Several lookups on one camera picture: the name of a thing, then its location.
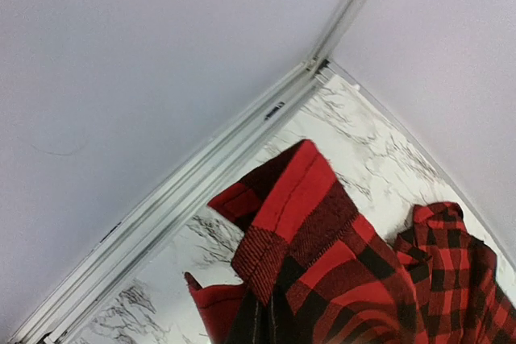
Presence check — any aluminium table edge rail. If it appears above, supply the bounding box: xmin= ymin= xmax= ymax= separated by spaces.
xmin=7 ymin=60 xmax=328 ymax=343

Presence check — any red black plaid shirt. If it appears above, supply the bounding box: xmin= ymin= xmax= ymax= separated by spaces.
xmin=185 ymin=139 xmax=515 ymax=343

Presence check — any left aluminium corner post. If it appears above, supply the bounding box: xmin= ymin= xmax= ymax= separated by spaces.
xmin=307 ymin=0 xmax=368 ymax=70

